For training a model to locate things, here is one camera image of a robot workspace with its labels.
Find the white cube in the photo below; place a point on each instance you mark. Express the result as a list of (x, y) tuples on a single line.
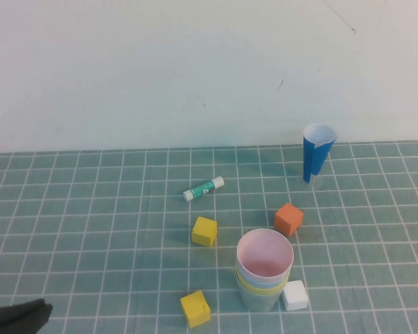
[(295, 295)]

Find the green cup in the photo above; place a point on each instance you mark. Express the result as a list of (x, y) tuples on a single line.
[(261, 302)]

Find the green checked tablecloth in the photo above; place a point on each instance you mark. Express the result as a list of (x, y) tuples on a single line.
[(90, 226)]

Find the orange cube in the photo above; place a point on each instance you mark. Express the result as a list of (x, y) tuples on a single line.
[(288, 219)]

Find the plain yellow cube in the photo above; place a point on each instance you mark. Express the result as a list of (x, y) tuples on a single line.
[(205, 232)]

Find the blue paper cone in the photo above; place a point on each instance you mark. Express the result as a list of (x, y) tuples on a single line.
[(315, 156)]

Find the green white glue stick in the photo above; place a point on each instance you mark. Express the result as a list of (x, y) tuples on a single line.
[(203, 189)]

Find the notched yellow cube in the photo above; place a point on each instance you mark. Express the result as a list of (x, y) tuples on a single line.
[(195, 309)]

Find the yellow cup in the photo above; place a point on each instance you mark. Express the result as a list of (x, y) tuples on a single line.
[(261, 290)]

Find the pink cup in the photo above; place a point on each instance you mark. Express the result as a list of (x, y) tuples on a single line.
[(264, 254)]

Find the blue cup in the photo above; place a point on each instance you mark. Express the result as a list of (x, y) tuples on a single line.
[(261, 283)]

